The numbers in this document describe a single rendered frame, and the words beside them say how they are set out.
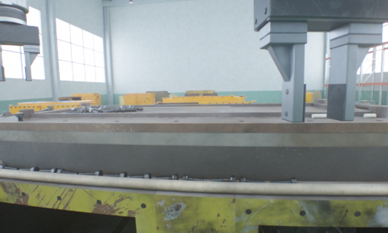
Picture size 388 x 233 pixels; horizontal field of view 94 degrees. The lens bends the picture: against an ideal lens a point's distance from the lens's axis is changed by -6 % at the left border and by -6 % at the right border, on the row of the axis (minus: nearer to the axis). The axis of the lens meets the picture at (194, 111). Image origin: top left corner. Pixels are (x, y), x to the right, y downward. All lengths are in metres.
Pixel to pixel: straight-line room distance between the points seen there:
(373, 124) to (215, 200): 0.37
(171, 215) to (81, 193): 0.20
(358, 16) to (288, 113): 0.11
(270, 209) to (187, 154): 0.20
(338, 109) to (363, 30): 0.08
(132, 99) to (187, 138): 9.36
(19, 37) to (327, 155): 0.82
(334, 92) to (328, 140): 0.25
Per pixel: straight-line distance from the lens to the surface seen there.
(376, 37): 0.27
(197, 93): 9.03
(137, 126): 0.47
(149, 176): 0.47
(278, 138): 0.46
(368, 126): 0.53
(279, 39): 0.22
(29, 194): 0.61
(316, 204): 0.45
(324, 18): 0.23
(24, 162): 0.71
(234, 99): 3.19
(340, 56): 0.26
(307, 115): 0.55
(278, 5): 0.21
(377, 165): 0.57
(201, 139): 0.44
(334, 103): 0.26
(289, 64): 0.23
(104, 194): 0.47
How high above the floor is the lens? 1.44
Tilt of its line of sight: 7 degrees down
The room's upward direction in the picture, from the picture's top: 1 degrees counter-clockwise
